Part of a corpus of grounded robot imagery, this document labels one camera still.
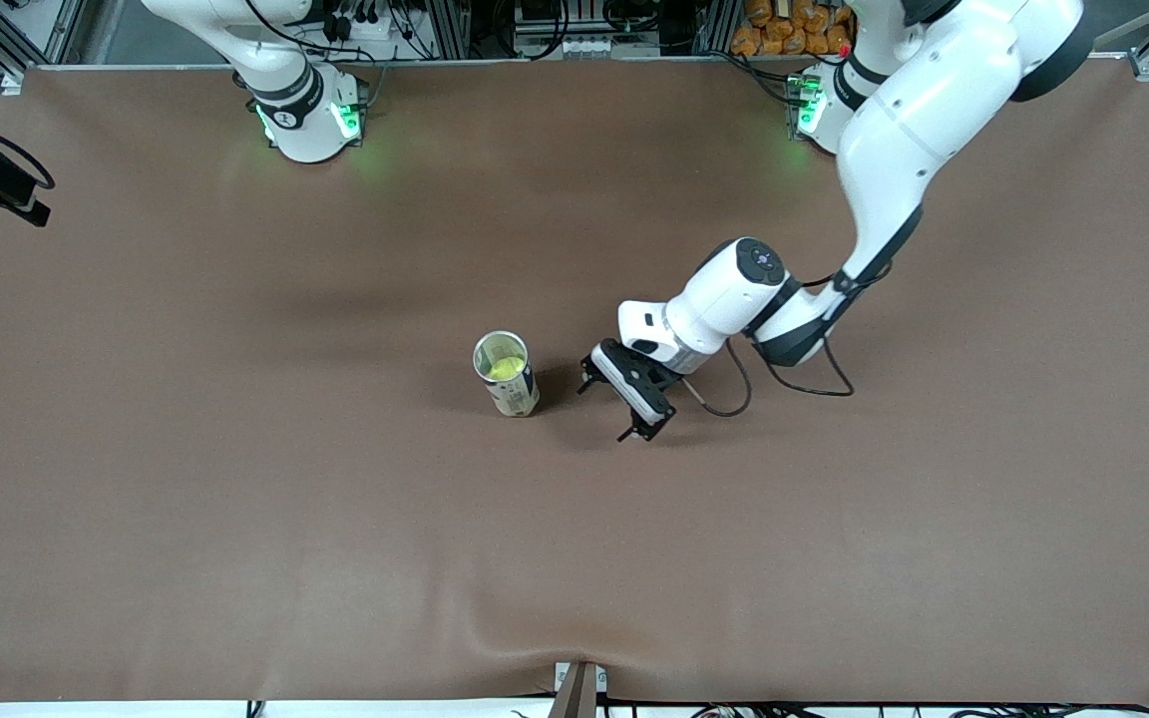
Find white blue tennis ball can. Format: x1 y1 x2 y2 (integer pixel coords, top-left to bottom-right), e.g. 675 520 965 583
473 330 542 419

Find brown table mat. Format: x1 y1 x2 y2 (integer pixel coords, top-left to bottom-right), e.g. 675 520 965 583
0 58 1149 704

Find aluminium frame post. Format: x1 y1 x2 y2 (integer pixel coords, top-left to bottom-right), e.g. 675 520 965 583
694 0 740 59
415 0 471 59

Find metal table clamp bracket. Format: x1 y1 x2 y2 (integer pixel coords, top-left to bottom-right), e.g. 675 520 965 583
547 660 607 718

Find white electrical connector block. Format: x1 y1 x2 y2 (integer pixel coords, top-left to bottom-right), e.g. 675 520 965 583
513 35 617 59

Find orange objects pile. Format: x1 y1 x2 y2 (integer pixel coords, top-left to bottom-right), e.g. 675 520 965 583
731 0 855 58

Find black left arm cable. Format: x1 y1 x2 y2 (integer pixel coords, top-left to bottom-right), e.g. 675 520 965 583
679 269 895 418

